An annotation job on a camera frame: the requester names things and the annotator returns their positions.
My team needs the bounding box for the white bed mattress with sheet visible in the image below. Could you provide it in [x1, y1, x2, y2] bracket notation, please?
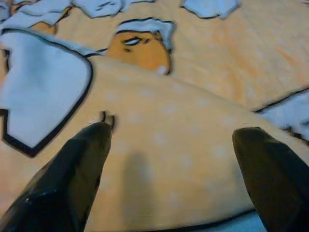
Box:
[169, 210, 268, 232]

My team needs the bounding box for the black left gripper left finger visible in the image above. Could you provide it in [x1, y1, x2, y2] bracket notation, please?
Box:
[0, 122, 113, 232]

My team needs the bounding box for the orange cartoon print blanket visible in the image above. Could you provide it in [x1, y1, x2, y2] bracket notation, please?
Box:
[0, 0, 309, 232]

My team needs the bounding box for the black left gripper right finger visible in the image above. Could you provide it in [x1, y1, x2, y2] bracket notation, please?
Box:
[232, 127, 309, 232]

